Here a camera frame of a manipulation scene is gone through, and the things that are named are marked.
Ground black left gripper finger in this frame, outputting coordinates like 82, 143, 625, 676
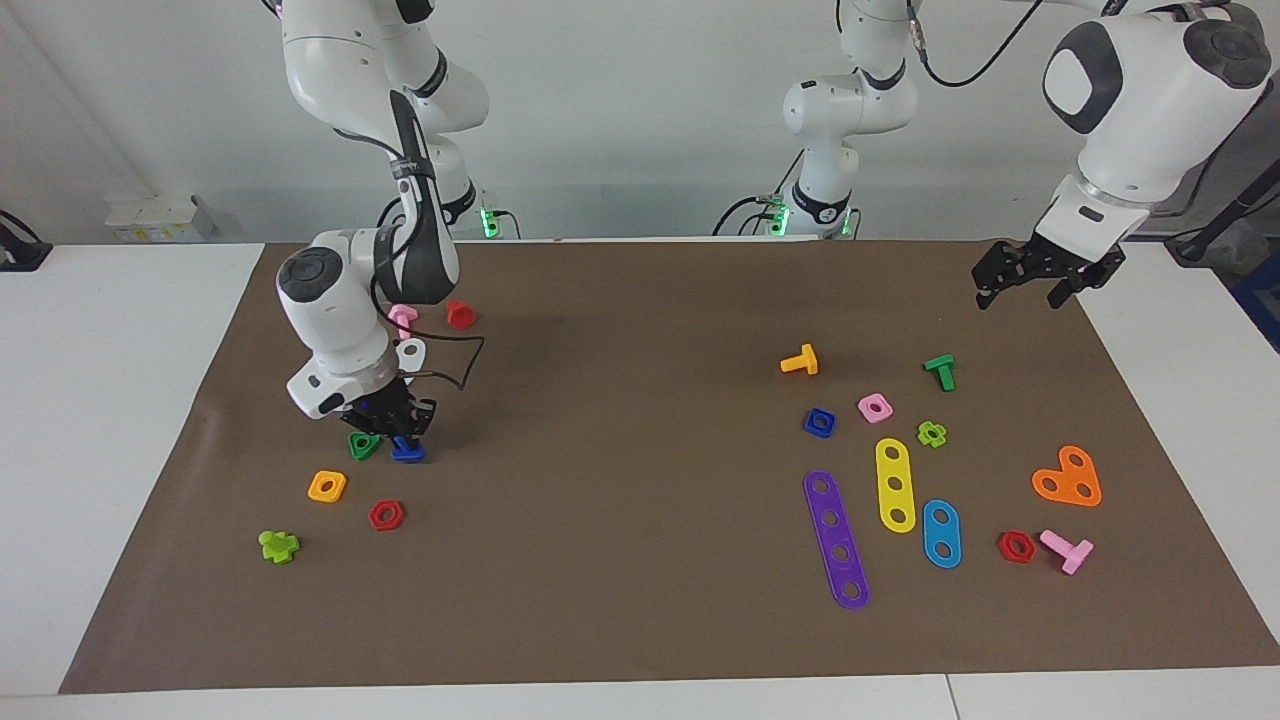
1046, 261, 1102, 310
974, 242, 1037, 311

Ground blue crate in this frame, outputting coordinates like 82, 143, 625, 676
1232, 255, 1280, 353

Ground orange three-hole angled plate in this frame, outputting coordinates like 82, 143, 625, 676
1031, 445, 1103, 509

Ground yellow three-hole plastic strip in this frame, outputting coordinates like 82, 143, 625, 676
875, 437, 917, 534

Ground brown table mat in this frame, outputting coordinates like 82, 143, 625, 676
60, 240, 1280, 694

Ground blue two-hole plastic strip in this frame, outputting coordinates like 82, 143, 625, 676
921, 499, 963, 570

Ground white boxes on floor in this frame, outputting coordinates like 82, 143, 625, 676
105, 195, 216, 243

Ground purple four-hole plastic strip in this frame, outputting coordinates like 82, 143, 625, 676
803, 470, 871, 611

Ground black object at table edge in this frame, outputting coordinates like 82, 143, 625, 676
0, 210, 53, 273

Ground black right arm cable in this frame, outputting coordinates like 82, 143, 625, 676
370, 190, 488, 393

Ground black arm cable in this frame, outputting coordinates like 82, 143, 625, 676
370, 190, 488, 393
903, 0, 1046, 89

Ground black stand with cables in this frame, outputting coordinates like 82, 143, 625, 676
1165, 150, 1280, 266

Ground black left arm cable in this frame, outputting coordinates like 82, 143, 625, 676
903, 0, 1046, 89

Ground black base cables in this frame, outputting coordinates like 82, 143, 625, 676
713, 150, 801, 238

